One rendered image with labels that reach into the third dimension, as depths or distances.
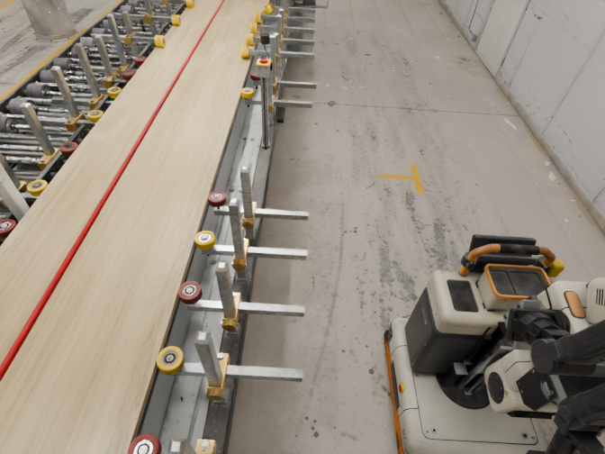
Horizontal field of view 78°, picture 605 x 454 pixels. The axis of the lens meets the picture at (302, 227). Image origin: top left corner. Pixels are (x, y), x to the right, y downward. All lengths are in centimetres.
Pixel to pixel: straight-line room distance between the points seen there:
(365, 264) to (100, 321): 176
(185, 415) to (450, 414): 115
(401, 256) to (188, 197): 161
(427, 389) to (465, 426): 20
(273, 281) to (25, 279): 139
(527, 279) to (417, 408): 76
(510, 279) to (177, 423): 132
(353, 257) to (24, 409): 198
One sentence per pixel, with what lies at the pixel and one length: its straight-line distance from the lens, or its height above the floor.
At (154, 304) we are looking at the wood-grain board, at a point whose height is 90.
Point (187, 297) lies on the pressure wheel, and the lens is 138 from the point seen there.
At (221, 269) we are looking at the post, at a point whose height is 111.
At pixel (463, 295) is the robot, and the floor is 81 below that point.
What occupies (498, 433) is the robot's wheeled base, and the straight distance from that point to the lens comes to 205.
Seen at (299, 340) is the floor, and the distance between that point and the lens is 228.
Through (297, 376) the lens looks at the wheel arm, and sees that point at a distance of 129.
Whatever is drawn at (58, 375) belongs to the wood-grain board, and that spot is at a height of 90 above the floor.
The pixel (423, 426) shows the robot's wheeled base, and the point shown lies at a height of 28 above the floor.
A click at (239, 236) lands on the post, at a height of 99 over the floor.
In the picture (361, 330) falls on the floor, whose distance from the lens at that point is 236.
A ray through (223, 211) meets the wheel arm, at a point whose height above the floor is 83.
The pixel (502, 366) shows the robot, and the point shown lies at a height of 81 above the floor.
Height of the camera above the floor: 204
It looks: 47 degrees down
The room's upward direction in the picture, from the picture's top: 4 degrees clockwise
